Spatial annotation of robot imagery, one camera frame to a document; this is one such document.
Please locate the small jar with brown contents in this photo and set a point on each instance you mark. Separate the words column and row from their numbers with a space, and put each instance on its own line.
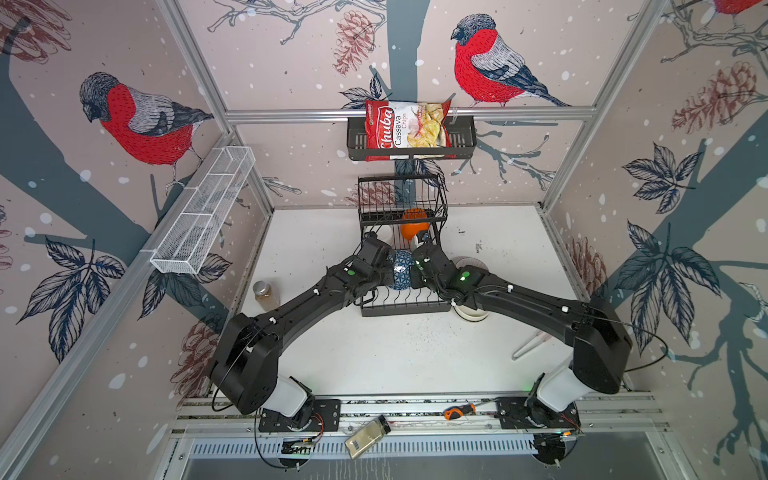
column 265, row 295

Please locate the beige electronic box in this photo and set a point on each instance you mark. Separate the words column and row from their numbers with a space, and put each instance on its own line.
column 367, row 436

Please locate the black wire dish rack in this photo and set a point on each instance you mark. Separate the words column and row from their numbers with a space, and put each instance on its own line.
column 381, row 201

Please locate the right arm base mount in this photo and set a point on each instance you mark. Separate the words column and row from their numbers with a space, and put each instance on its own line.
column 556, row 433

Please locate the orange handled screwdriver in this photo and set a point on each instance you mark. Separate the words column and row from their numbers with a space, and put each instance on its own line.
column 458, row 411

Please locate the red cassava chips bag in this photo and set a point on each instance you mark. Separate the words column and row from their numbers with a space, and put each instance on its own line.
column 406, row 125

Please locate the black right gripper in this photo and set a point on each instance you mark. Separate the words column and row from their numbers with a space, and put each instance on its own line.
column 413, row 276

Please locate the black wall basket shelf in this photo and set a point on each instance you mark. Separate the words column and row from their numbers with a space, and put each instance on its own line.
column 456, row 138

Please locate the orange glass bowl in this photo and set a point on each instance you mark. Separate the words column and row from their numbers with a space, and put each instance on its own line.
column 414, row 222

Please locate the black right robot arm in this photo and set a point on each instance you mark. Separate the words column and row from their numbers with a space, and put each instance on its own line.
column 599, row 341

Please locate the white wire wall shelf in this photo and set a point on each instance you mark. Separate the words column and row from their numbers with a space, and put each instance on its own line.
column 191, row 237

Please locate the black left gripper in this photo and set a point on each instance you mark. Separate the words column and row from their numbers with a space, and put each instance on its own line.
column 389, row 273

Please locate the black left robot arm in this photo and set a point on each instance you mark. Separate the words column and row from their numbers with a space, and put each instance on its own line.
column 244, row 366

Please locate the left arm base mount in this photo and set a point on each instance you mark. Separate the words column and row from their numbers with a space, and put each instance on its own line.
column 294, row 408

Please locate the blue patterned bowl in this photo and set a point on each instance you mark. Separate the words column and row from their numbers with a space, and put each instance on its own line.
column 402, row 261

